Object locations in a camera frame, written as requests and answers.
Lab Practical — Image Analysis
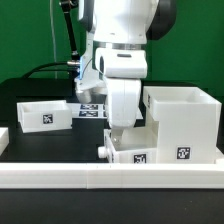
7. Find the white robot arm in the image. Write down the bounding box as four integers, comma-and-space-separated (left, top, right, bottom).
59, 0, 176, 130

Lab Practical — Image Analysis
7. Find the white rear drawer box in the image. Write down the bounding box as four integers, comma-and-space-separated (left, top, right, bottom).
17, 100, 72, 133

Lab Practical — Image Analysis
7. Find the white drawer cabinet frame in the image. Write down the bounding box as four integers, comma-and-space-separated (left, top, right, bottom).
143, 86, 222, 164

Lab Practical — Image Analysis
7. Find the white front drawer box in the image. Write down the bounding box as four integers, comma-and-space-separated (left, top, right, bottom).
98, 127, 157, 164

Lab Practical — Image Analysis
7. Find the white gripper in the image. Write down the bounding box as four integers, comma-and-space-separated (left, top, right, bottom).
95, 48, 147, 129

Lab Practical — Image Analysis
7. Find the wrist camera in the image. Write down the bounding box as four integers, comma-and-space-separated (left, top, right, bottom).
75, 79, 107, 104

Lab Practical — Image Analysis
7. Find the marker sheet on table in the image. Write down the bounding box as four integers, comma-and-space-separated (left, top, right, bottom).
66, 102, 145, 120

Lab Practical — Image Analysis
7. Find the black cable on table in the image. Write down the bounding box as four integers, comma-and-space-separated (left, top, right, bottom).
21, 61, 81, 79

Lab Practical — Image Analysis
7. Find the white hanging cable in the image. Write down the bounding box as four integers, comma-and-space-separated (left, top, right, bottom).
49, 0, 58, 80

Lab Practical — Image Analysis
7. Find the white left fence rail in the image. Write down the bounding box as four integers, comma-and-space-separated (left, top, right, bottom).
0, 127, 9, 155

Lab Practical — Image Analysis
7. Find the white drawer box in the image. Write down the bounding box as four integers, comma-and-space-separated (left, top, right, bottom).
98, 127, 157, 164
17, 100, 72, 133

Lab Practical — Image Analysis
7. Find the white fence rail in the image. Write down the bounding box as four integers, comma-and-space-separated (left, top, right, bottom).
0, 127, 9, 155
0, 163, 224, 189

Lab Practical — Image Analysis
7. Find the white front fence rail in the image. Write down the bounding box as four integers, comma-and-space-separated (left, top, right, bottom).
0, 163, 224, 189

